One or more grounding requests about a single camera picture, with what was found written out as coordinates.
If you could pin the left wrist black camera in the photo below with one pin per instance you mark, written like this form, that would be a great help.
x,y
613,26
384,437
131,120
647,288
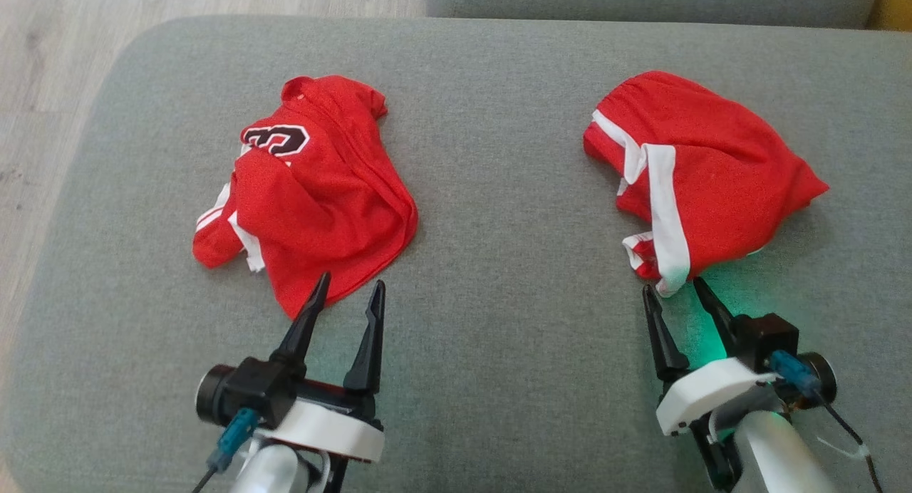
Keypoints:
x,y
249,390

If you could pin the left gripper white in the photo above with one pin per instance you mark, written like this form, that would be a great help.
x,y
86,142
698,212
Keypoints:
x,y
335,429

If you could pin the large grey sofa seat cushion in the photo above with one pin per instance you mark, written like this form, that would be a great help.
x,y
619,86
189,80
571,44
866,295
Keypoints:
x,y
499,194

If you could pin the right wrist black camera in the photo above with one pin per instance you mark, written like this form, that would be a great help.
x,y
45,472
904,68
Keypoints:
x,y
769,336

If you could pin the wrist black camera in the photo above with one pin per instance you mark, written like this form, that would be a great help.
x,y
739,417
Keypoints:
x,y
769,336
249,390

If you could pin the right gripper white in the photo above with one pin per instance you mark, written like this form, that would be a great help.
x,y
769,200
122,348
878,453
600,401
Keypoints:
x,y
705,393

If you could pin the red shorts with white stripes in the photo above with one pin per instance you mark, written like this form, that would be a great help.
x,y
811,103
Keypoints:
x,y
719,158

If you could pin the yellow pillow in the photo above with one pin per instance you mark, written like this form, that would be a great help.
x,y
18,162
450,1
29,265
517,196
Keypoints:
x,y
894,1

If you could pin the red jersey with number 3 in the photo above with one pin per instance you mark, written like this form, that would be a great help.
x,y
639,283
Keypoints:
x,y
320,208

